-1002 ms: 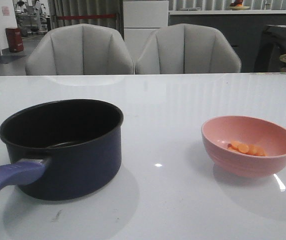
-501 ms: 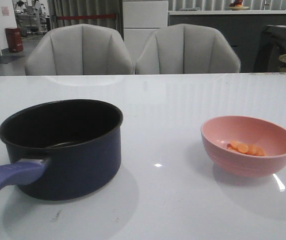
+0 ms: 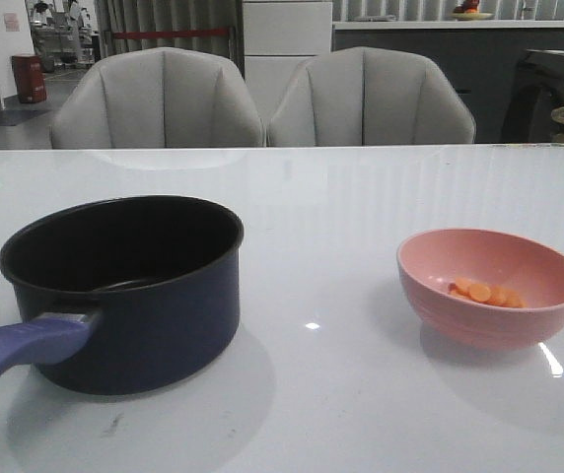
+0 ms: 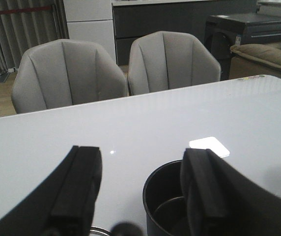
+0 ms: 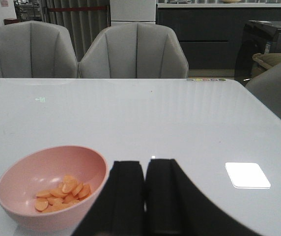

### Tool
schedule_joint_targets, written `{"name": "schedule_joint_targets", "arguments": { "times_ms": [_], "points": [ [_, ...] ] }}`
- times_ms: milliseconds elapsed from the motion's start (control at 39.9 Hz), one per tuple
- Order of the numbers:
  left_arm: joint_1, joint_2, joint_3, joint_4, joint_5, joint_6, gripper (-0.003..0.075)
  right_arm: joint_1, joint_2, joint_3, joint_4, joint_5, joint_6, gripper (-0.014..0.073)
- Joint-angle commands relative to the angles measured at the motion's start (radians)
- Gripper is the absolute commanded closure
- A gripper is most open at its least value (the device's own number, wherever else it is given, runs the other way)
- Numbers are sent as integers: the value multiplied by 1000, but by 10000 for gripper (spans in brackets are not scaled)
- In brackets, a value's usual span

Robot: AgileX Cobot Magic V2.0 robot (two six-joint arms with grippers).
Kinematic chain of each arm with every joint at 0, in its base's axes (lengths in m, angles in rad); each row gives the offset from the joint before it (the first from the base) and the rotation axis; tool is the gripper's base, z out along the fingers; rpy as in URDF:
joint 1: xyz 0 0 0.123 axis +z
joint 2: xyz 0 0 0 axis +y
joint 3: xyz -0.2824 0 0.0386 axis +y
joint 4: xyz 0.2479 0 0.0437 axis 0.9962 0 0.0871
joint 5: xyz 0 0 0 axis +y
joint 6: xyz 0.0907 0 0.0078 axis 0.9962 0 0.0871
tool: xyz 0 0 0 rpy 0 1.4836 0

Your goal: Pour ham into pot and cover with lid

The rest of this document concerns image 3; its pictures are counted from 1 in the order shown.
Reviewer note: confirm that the pink bowl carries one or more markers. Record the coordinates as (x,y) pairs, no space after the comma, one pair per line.
(429,261)

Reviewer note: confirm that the orange ham slices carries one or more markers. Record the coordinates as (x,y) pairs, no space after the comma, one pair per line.
(484,293)

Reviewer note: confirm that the dark blue saucepan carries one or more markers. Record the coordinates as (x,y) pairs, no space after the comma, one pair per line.
(123,296)

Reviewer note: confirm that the right grey upholstered chair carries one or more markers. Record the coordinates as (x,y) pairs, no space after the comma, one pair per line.
(365,96)

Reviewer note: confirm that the grey upholstered chair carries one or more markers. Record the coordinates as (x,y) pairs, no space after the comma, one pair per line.
(163,97)
(365,96)

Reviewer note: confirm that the left grey upholstered chair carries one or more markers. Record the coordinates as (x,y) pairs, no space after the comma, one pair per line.
(163,97)

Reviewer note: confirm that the red belt stanchion barrier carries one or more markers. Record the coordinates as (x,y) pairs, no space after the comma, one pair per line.
(229,33)

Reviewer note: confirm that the grey pleated curtain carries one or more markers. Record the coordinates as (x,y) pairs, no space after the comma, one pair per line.
(161,15)

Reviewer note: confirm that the grey kitchen counter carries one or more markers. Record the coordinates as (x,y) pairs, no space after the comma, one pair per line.
(510,74)

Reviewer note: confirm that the fruit bowl on counter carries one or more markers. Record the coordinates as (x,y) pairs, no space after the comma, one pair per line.
(469,10)

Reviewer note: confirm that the red bin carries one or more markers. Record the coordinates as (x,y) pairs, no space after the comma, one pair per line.
(28,78)

